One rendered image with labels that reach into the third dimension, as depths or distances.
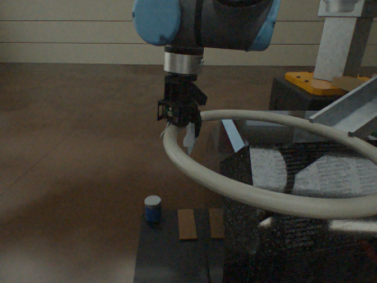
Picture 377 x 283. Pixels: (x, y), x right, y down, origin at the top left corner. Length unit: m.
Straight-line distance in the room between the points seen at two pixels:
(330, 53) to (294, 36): 5.31
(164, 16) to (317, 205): 0.37
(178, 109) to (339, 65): 1.45
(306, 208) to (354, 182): 0.56
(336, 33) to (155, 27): 1.57
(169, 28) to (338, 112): 0.61
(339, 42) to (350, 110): 1.03
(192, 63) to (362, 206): 0.41
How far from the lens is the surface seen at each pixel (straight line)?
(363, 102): 0.99
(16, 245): 1.87
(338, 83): 1.82
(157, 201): 1.67
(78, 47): 7.62
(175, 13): 0.46
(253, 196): 0.41
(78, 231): 1.80
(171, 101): 0.62
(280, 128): 1.01
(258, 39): 0.45
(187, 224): 1.68
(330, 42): 1.96
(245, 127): 0.99
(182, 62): 0.60
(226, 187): 0.42
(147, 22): 0.49
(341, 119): 0.90
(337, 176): 0.95
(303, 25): 7.28
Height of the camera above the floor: 1.18
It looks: 26 degrees down
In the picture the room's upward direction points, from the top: straight up
